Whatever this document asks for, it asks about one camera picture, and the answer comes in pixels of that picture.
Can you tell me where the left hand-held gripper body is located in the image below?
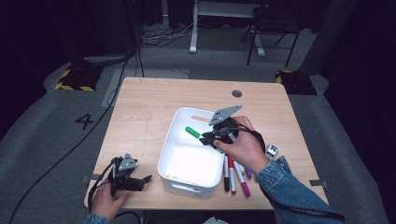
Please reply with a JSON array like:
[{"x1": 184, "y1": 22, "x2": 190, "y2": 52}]
[{"x1": 106, "y1": 152, "x2": 140, "y2": 198}]

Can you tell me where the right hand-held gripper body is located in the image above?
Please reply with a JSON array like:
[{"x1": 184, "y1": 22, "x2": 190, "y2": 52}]
[{"x1": 207, "y1": 104, "x2": 244, "y2": 147}]

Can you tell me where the light green capped white marker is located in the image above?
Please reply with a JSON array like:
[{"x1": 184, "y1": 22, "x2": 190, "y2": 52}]
[{"x1": 185, "y1": 126, "x2": 202, "y2": 140}]

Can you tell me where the white plastic bin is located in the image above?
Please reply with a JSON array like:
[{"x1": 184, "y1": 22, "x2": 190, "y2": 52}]
[{"x1": 157, "y1": 106, "x2": 232, "y2": 200}]

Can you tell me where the magenta capped white marker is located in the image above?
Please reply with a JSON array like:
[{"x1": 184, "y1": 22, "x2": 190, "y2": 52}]
[{"x1": 233, "y1": 160, "x2": 251, "y2": 198}]

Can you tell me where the person's left hand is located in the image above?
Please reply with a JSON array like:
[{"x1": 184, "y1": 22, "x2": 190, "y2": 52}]
[{"x1": 91, "y1": 183, "x2": 132, "y2": 220}]

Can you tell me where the person's right hand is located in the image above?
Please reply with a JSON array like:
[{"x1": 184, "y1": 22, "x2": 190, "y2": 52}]
[{"x1": 213, "y1": 115, "x2": 270, "y2": 175}]

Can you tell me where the black yellow striped stand base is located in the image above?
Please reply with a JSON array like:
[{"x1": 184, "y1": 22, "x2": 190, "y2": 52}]
[
  {"x1": 54, "y1": 63, "x2": 104, "y2": 92},
  {"x1": 275, "y1": 69, "x2": 318, "y2": 96}
]

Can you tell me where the white cloth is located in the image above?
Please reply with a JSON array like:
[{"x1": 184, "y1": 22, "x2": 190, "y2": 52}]
[{"x1": 202, "y1": 217, "x2": 230, "y2": 224}]

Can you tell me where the black chair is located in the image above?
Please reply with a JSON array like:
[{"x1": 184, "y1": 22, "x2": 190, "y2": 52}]
[{"x1": 241, "y1": 4, "x2": 302, "y2": 68}]

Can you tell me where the grey flat stand base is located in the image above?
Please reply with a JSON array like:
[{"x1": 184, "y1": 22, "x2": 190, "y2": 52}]
[{"x1": 82, "y1": 53, "x2": 134, "y2": 65}]

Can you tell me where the black stand pole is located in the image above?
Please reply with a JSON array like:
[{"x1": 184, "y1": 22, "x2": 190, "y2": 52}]
[{"x1": 124, "y1": 0, "x2": 146, "y2": 78}]

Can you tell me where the grey curtain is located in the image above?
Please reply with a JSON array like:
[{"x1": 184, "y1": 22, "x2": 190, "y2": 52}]
[{"x1": 298, "y1": 0, "x2": 358, "y2": 76}]

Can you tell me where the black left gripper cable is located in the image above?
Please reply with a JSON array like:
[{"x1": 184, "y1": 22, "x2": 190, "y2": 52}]
[{"x1": 87, "y1": 157, "x2": 143, "y2": 224}]

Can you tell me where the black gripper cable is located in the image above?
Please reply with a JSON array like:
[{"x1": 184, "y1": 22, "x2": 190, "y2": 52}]
[
  {"x1": 87, "y1": 157, "x2": 143, "y2": 224},
  {"x1": 230, "y1": 124, "x2": 346, "y2": 222}
]

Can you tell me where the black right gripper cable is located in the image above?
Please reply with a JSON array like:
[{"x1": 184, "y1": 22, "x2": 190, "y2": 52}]
[{"x1": 230, "y1": 124, "x2": 346, "y2": 222}]

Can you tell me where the long black floor cable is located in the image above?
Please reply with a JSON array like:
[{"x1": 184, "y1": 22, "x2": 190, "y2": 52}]
[{"x1": 7, "y1": 52, "x2": 134, "y2": 224}]

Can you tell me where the white desk frame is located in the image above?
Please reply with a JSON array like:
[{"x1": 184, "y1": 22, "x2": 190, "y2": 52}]
[{"x1": 189, "y1": 0, "x2": 266, "y2": 58}]

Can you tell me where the bundle of floor cables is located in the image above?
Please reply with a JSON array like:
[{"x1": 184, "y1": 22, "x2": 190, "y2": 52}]
[{"x1": 138, "y1": 21, "x2": 195, "y2": 49}]

